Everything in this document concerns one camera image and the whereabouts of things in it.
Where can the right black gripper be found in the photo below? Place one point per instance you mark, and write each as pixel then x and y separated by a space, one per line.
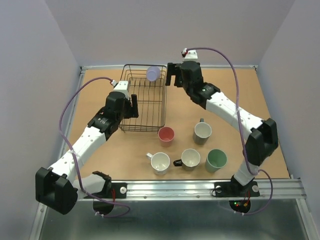
pixel 174 69

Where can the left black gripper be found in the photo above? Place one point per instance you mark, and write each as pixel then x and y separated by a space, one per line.
pixel 133 111

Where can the purple plastic cup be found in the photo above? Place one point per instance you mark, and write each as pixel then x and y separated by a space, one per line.
pixel 153 73

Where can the black wire dish rack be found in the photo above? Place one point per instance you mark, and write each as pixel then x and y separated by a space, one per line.
pixel 151 98

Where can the pink plastic cup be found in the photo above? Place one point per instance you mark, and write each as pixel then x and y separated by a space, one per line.
pixel 166 136

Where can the grey ceramic mug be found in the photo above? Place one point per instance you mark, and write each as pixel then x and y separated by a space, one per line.
pixel 201 133

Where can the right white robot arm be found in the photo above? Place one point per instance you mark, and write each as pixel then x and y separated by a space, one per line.
pixel 259 138

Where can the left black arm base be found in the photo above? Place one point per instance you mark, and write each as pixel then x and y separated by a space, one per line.
pixel 113 191

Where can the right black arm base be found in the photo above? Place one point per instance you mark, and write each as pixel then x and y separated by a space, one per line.
pixel 239 196

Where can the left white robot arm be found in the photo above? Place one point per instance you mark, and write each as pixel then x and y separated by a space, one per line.
pixel 60 186

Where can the white ceramic mug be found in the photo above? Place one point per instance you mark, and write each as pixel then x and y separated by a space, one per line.
pixel 160 162

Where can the green plastic cup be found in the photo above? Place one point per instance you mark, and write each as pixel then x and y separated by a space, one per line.
pixel 216 159

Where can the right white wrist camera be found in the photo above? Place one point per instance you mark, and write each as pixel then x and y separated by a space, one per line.
pixel 189 55

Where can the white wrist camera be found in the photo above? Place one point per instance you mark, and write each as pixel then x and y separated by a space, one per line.
pixel 189 55
pixel 122 87

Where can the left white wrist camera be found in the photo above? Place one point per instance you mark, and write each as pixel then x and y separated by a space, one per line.
pixel 122 87

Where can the black handled ceramic mug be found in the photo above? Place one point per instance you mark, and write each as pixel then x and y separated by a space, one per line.
pixel 190 159

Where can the aluminium mounting rail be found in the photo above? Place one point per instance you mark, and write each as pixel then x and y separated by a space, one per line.
pixel 178 190

